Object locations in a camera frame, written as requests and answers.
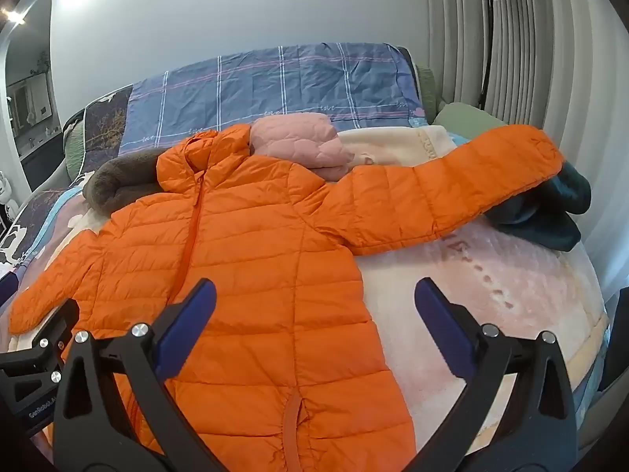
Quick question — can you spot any bear printed blanket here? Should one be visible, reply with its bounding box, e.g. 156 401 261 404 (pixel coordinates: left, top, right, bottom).
10 125 610 472

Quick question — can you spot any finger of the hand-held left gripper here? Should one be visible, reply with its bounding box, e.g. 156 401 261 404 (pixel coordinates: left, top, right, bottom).
29 299 81 374
0 275 20 308

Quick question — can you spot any green pillow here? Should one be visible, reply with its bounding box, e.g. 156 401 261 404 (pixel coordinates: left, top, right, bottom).
431 102 507 131

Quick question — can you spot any dark cabinet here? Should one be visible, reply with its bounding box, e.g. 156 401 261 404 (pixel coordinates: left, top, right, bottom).
20 133 67 192

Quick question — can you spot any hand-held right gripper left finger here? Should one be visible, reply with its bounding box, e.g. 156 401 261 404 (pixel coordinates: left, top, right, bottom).
51 278 232 472

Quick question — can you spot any dark tree print quilt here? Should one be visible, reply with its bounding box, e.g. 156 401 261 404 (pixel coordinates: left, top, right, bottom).
0 86 134 276

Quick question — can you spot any blue plaid duvet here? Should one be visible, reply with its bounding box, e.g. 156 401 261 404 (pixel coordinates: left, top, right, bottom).
118 43 423 155

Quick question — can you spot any dark teal garment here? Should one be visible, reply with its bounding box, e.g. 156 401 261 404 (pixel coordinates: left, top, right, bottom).
484 161 592 253

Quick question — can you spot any pink quilted jacket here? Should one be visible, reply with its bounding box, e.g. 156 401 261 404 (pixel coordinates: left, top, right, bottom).
250 113 355 181

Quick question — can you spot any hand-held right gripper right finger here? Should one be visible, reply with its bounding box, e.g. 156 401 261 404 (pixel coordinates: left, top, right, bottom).
402 277 578 472

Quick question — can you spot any brown fleece garment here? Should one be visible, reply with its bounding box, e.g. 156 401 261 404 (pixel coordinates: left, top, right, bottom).
81 146 164 218

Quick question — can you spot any white pleated curtain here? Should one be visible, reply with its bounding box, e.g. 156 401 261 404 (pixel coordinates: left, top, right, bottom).
425 0 629 296

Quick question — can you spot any orange puffer jacket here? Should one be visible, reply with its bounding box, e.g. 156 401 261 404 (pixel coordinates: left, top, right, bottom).
9 124 565 472

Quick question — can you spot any white ornament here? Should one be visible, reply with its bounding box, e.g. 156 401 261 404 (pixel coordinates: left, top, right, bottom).
0 171 15 219

